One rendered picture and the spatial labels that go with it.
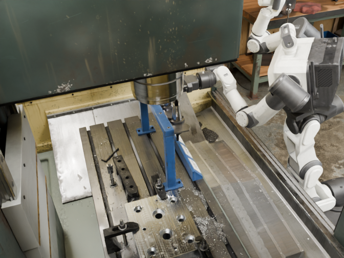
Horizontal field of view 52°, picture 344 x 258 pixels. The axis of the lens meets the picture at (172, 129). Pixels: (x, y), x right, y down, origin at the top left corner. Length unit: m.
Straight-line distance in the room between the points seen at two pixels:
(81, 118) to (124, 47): 1.40
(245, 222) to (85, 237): 0.77
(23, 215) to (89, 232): 0.91
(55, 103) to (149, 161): 0.76
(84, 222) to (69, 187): 0.24
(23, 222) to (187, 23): 0.64
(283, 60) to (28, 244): 1.23
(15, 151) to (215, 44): 0.64
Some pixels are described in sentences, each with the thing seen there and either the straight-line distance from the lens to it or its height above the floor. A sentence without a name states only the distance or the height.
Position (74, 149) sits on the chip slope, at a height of 0.75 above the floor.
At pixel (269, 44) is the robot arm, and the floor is 1.28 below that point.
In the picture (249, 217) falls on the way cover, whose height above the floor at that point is 0.74.
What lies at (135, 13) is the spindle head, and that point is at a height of 1.79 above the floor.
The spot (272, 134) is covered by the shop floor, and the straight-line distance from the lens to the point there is 3.43.
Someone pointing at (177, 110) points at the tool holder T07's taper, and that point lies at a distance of 1.41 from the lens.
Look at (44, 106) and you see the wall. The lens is 2.23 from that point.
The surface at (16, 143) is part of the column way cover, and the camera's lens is 1.14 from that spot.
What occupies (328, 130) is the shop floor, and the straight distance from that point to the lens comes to 3.62.
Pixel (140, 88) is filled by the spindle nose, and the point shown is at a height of 1.55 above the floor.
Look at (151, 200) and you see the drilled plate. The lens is 1.43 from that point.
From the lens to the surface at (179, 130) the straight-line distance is 1.39.
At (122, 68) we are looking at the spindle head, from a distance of 0.88.
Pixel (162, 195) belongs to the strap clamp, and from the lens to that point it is 1.43.
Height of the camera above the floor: 2.06
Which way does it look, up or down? 37 degrees down
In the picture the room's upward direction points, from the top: 3 degrees counter-clockwise
